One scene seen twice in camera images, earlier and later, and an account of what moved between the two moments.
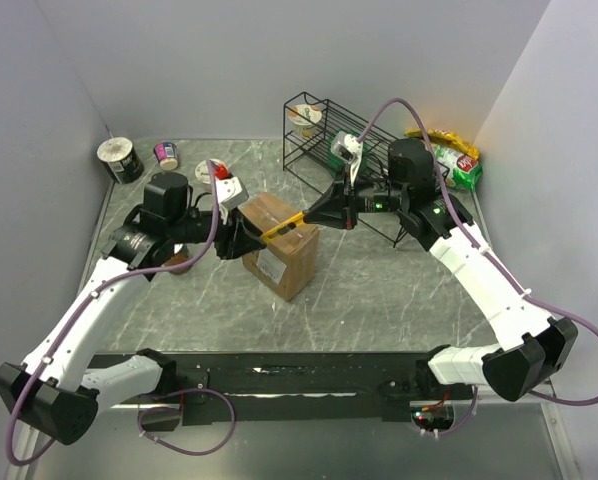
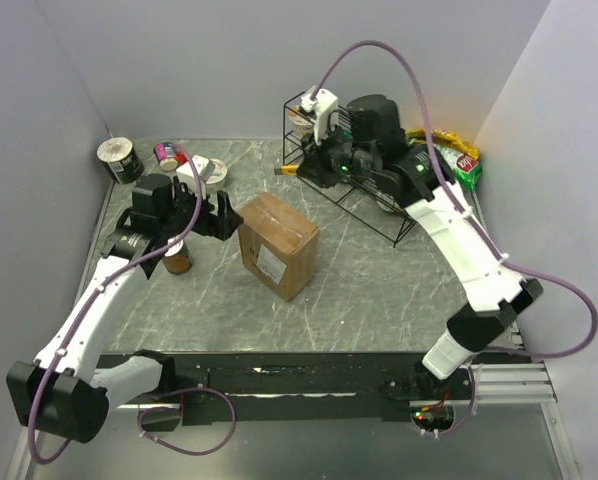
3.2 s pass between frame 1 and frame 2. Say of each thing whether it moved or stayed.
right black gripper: moved
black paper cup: stayed
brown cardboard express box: stayed
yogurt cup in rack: stayed
